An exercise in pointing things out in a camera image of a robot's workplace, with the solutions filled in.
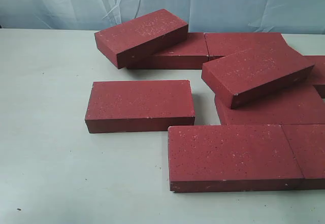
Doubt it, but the red brick under tilted one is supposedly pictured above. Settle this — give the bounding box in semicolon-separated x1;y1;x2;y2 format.
127;33;209;70

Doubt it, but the large red brick front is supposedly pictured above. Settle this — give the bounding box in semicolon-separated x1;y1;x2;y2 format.
168;125;304;193

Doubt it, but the red brick front right edge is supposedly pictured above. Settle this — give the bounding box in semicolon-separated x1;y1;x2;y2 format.
282;124;324;190

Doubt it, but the red brick edge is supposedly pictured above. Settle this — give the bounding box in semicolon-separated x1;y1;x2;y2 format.
282;124;324;190
305;55;325;99

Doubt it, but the red brick far right edge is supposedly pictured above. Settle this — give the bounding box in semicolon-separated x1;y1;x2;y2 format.
305;55;325;99

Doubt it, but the white backdrop cloth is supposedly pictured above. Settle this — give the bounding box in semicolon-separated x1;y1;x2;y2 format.
1;0;324;34

